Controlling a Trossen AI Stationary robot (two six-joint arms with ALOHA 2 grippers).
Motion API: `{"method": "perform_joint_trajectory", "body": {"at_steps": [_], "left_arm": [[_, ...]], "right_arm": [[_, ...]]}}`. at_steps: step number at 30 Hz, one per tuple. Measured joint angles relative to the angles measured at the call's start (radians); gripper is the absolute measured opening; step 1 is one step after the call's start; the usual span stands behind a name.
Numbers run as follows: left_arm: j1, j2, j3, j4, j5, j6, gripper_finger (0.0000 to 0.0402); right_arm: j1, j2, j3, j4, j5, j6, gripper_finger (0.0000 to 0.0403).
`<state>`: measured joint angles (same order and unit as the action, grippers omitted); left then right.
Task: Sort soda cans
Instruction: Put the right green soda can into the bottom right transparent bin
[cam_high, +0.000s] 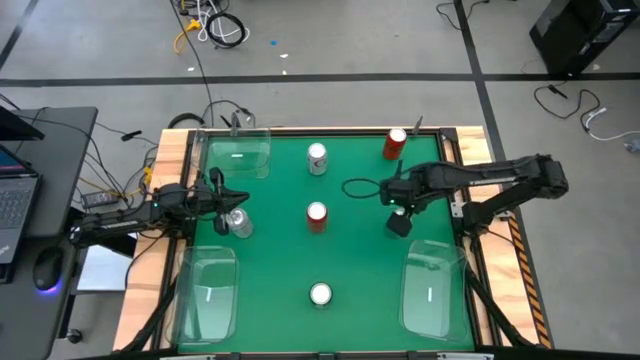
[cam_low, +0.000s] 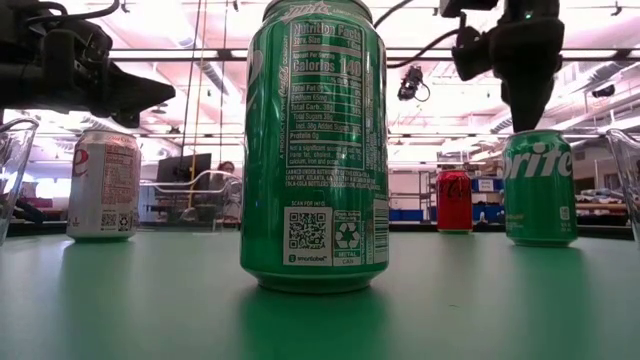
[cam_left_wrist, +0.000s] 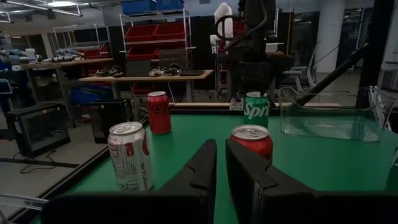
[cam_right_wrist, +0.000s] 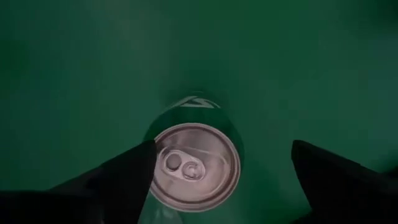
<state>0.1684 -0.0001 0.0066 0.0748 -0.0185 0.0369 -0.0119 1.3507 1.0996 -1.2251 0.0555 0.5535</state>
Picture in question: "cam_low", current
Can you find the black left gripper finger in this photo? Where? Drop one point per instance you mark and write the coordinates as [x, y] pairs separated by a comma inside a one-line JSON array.
[[127, 120], [137, 92]]

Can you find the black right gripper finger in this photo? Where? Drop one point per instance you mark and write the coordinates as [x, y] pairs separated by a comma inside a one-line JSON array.
[[529, 107]]

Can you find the silver Diet Coke soda can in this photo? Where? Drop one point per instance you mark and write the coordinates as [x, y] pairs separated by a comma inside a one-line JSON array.
[[102, 185]]

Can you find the green Sprite soda can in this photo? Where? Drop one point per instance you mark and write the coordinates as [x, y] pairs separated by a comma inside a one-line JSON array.
[[540, 200], [315, 150]]

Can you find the red Coca-Cola soda can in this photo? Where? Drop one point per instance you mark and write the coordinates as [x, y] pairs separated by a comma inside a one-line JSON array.
[[454, 200]]

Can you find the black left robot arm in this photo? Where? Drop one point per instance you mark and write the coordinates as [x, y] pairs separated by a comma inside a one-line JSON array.
[[20, 75]]

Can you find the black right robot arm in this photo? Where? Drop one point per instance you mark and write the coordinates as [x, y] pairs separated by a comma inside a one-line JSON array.
[[540, 6]]

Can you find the black computer monitor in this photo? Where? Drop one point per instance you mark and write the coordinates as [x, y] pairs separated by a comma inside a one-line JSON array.
[[182, 170]]

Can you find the black crossbar with light strips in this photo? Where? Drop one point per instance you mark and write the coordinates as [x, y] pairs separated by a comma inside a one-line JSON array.
[[225, 54]]

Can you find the person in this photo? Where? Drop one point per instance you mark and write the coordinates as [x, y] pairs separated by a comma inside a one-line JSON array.
[[226, 169]]

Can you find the blue bin shelving unit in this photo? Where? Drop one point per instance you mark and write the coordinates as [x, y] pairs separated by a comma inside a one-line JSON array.
[[487, 215]]

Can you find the wooden workbench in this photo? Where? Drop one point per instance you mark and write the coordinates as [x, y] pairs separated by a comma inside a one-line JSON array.
[[600, 206]]

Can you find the white metal shelf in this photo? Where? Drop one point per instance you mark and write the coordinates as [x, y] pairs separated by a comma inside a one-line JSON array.
[[410, 172]]

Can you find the blue storage crates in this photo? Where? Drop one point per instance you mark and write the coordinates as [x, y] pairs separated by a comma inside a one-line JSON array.
[[407, 215]]

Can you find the silver ventilation duct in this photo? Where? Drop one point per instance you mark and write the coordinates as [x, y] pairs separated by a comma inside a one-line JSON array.
[[575, 75]]

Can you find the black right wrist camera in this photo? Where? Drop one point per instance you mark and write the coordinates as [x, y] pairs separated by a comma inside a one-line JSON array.
[[470, 55]]

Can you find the small black camera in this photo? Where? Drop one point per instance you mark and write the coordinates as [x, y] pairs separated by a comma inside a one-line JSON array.
[[604, 91]]

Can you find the black aluminium table frame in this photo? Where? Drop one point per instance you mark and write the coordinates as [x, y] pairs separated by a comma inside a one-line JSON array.
[[415, 227]]

